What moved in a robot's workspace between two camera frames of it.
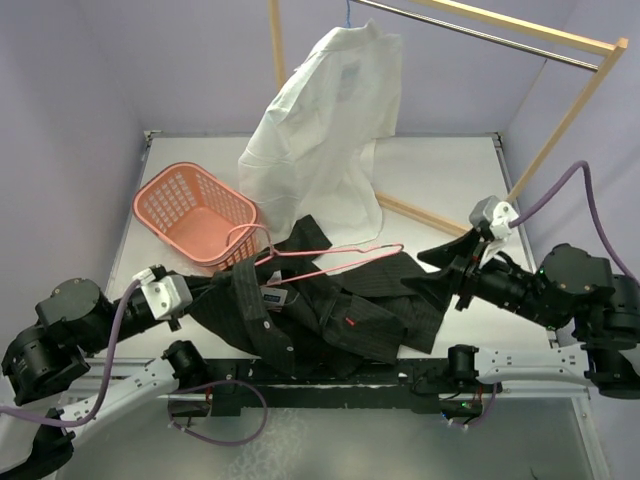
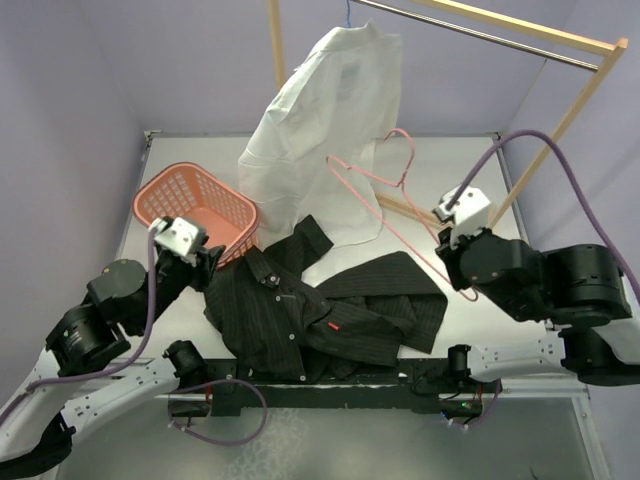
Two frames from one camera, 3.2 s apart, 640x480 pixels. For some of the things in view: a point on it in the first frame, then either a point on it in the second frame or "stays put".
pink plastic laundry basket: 199,214 stays put
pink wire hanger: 392,248 → 432,232
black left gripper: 200,287 → 203,265
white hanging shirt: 310,150 stays put
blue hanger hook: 348,15 stays put
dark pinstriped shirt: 313,312 stays put
